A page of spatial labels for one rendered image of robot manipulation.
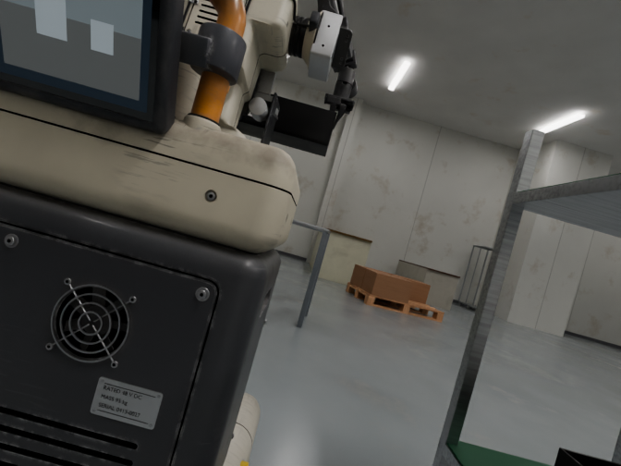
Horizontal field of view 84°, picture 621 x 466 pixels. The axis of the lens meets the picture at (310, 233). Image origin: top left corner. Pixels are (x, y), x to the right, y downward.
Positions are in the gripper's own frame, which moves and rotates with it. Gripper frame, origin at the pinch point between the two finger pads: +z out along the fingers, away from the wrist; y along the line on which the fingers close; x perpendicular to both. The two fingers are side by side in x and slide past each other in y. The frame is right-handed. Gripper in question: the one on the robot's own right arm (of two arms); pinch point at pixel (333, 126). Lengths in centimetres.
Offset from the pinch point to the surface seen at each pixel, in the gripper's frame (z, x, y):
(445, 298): 99, -576, -302
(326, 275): 109, -514, -54
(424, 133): -290, -811, -231
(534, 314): 92, -694, -565
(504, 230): 25, 40, -45
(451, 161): -238, -812, -320
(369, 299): 108, -356, -106
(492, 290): 39, 40, -46
